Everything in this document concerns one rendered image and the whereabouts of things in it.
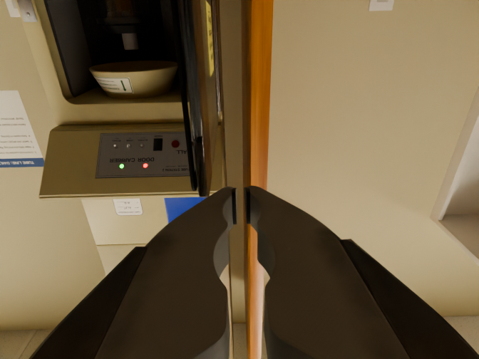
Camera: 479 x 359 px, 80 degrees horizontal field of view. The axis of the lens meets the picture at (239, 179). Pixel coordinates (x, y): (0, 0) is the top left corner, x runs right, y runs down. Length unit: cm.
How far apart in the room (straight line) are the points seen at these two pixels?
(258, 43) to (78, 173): 38
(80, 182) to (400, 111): 100
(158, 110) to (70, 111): 17
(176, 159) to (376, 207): 97
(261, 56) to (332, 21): 58
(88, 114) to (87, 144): 6
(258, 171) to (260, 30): 22
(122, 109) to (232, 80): 48
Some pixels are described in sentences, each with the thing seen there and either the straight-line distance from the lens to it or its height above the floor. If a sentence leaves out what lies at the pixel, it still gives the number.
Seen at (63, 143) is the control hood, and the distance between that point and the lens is 62.
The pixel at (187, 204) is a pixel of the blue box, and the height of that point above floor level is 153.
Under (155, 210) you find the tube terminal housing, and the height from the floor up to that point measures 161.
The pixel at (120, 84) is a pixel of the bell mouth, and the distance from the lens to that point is 61.
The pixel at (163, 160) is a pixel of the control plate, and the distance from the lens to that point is 53.
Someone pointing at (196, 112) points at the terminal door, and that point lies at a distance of 23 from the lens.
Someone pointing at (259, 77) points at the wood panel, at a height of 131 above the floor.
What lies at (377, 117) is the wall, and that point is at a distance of 114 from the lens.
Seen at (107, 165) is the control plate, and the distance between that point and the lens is 56.
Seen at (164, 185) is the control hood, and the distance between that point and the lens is 52.
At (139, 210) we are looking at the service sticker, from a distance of 69.
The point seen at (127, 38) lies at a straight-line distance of 67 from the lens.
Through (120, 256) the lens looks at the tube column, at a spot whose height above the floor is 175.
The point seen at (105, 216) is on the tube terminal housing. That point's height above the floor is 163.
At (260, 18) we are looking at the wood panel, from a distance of 46.
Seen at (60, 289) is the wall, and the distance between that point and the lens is 170.
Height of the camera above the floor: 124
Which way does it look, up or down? 29 degrees up
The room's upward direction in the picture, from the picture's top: 179 degrees clockwise
